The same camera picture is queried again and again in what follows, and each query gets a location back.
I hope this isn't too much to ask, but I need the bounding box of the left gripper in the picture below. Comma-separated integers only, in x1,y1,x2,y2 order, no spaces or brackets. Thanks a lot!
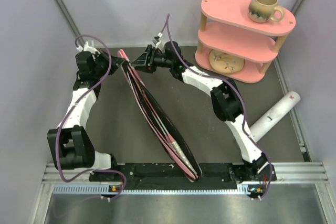
92,49,125,78

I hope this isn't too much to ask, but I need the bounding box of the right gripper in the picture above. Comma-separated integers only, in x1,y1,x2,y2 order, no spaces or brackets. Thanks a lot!
130,46,173,74

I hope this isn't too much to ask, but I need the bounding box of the pink racket bag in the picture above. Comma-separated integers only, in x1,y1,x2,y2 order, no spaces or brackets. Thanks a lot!
118,49,203,182

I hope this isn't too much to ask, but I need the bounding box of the white shuttlecock tube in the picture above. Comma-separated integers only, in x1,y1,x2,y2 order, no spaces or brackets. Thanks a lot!
250,91,301,142

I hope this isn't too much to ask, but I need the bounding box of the pink badminton racket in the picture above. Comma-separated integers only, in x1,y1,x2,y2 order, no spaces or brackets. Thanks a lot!
160,126,198,182

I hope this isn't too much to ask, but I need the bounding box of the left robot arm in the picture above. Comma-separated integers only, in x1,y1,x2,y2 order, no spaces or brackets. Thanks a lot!
47,49,124,180

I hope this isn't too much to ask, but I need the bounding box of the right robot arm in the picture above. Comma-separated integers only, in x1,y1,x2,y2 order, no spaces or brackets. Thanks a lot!
131,41,273,180

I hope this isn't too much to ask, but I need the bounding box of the decorated round plate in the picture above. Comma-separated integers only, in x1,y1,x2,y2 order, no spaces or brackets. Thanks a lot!
209,50,245,74

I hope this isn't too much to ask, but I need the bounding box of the pink three-tier shelf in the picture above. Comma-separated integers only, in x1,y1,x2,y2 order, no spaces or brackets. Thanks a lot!
195,0,296,83

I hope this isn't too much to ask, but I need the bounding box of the beige ceramic mug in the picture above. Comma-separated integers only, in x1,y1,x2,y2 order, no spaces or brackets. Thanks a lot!
248,0,285,23

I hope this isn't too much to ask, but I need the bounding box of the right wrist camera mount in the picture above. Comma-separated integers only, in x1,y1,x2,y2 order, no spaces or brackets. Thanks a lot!
152,32,164,51

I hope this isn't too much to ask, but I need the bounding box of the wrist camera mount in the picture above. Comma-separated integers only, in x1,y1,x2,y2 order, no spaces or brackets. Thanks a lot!
76,41,100,55
152,32,164,51

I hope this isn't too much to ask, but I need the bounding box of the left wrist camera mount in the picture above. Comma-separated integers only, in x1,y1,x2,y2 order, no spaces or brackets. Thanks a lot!
76,41,100,55

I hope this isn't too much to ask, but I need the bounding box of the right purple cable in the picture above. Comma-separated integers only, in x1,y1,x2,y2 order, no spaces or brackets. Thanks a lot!
161,14,272,200

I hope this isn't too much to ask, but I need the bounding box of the purple cable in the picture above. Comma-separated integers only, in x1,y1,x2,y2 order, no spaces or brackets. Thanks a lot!
161,14,272,200
54,34,128,200

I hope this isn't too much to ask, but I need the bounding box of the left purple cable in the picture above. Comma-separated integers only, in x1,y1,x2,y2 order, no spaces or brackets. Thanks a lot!
54,34,128,200

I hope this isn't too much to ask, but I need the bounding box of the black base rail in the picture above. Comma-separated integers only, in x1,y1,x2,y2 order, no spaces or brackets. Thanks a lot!
41,162,329,196

